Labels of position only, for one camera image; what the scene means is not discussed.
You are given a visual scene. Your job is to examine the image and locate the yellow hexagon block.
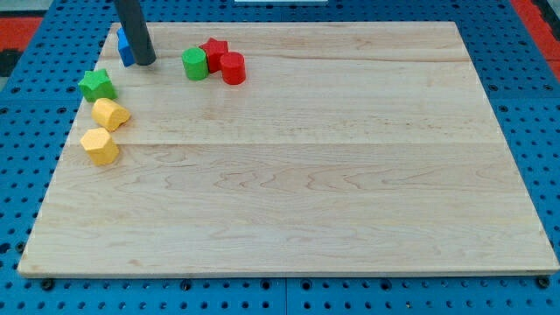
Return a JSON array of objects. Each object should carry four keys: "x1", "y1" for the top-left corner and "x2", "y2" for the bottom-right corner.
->
[{"x1": 80, "y1": 128, "x2": 119, "y2": 165}]

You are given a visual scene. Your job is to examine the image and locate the yellow heart block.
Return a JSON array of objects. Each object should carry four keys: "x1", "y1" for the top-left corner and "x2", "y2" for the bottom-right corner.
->
[{"x1": 91, "y1": 98, "x2": 130, "y2": 131}]

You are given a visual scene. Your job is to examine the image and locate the green star block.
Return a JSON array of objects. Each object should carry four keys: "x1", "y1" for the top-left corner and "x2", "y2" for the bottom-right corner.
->
[{"x1": 78, "y1": 68, "x2": 118, "y2": 102}]

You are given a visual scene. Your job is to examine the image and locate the blue triangle block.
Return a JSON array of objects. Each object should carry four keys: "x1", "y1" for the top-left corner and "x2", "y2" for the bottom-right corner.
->
[{"x1": 116, "y1": 28, "x2": 135, "y2": 67}]

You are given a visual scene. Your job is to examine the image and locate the light wooden board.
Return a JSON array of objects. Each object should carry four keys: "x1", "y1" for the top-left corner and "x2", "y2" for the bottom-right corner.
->
[{"x1": 18, "y1": 22, "x2": 559, "y2": 278}]

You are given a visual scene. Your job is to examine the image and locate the green cylinder block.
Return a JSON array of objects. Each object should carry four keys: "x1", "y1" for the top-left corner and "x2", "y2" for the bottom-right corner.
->
[{"x1": 181, "y1": 47, "x2": 209, "y2": 81}]

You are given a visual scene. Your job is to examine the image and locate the blue perforated base panel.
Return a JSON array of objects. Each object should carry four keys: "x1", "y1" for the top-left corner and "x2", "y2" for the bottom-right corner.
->
[{"x1": 1, "y1": 0, "x2": 559, "y2": 314}]

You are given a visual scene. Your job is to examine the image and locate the red star block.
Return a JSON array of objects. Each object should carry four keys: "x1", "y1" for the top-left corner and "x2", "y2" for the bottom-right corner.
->
[{"x1": 199, "y1": 38, "x2": 229, "y2": 74}]

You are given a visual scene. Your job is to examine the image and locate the red cylinder block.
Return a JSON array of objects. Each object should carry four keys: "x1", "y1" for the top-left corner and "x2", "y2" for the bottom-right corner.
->
[{"x1": 220, "y1": 52, "x2": 246, "y2": 85}]

